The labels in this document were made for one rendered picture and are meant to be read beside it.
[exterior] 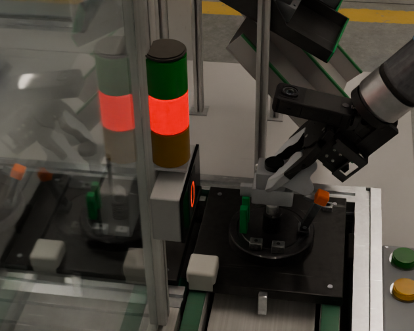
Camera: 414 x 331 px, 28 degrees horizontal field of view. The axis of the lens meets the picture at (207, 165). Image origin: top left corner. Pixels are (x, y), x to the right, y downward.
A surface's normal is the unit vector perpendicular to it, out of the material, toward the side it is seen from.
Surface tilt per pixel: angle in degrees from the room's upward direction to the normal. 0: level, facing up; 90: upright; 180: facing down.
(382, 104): 84
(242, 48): 90
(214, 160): 0
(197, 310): 0
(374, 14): 0
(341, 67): 90
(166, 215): 90
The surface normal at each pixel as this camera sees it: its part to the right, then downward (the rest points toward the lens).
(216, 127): -0.02, -0.80
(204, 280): -0.16, 0.59
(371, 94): -0.65, 0.00
